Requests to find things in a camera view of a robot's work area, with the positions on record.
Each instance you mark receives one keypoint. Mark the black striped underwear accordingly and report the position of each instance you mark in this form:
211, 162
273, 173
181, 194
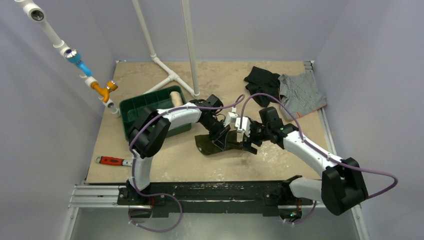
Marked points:
260, 80

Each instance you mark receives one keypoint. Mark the adjustable wrench red handle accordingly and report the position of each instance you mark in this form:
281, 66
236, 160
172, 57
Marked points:
113, 161

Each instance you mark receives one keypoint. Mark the olive green underwear cream waistband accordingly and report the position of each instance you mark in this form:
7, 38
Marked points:
207, 148

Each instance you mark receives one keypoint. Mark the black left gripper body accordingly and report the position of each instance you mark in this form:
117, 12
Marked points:
215, 128

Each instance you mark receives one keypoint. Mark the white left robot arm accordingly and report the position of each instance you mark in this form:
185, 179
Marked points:
148, 133

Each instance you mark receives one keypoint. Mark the cream rolled underwear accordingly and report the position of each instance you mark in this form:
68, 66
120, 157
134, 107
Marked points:
176, 99

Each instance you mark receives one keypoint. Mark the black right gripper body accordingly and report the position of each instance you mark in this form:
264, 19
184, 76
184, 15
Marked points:
253, 138

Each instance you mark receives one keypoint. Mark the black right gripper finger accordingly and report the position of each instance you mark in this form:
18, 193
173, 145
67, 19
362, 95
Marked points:
247, 146
243, 139

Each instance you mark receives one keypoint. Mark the green divided organizer tray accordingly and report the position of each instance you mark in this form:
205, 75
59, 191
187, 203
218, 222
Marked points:
131, 108

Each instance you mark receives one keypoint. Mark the white PVC pipe frame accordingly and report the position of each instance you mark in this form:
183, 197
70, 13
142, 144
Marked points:
167, 40

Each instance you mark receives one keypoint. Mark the grey striped underwear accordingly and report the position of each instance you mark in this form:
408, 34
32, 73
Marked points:
300, 95

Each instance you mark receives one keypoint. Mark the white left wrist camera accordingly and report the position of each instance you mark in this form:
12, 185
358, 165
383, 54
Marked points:
230, 118

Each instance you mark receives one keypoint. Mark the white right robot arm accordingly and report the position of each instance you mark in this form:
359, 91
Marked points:
341, 185

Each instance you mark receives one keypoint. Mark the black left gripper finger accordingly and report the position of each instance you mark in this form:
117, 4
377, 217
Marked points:
229, 141
220, 141

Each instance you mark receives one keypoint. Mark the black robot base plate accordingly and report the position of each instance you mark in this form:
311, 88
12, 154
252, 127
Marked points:
267, 198

